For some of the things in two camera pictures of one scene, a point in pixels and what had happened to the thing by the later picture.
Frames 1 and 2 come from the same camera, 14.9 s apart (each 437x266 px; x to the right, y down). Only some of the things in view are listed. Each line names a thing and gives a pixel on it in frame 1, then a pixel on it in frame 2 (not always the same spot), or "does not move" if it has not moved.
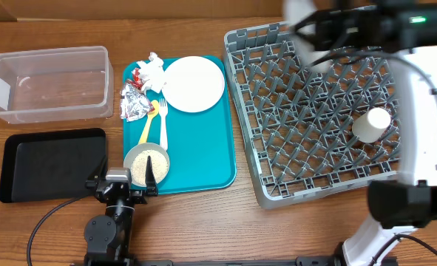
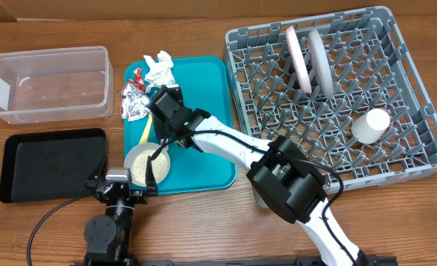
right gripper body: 343,25 -> 160,126
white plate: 193,83 -> 298,59
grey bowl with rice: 136,157 does not move
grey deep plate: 296,10 -> 321,63
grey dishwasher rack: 314,133 does not move
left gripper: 140,196 does not move
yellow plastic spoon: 154,104 does not move
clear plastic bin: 51,86 does not move
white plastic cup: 369,126 does not move
